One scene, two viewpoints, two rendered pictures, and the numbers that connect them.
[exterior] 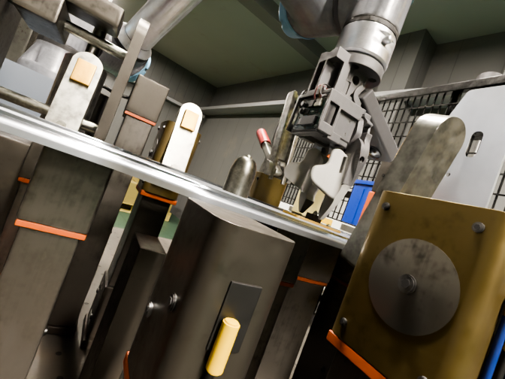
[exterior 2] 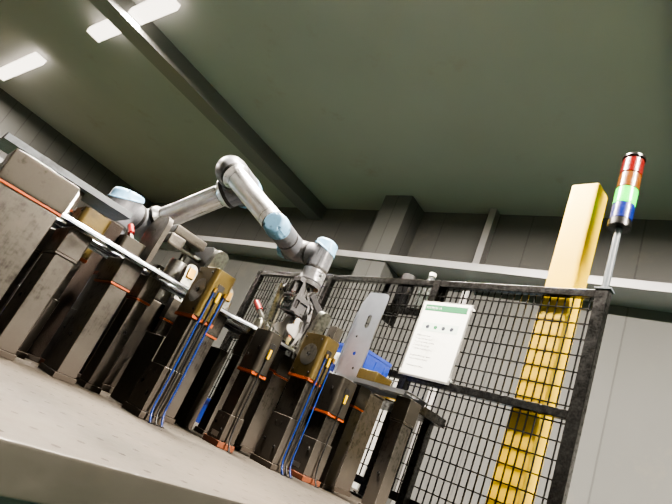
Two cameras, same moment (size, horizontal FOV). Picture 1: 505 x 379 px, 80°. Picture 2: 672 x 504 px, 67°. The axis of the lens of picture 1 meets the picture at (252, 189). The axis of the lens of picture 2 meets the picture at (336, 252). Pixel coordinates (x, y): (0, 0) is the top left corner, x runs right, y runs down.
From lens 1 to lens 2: 1.15 m
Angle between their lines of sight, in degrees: 22
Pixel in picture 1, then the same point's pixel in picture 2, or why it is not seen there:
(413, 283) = (309, 353)
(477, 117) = (371, 307)
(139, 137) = not seen: hidden behind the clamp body
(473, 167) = (366, 333)
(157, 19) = (188, 213)
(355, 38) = (308, 273)
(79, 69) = (190, 272)
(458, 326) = (315, 359)
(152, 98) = not seen: hidden behind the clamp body
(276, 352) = (263, 409)
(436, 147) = (322, 321)
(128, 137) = not seen: hidden behind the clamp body
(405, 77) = (390, 242)
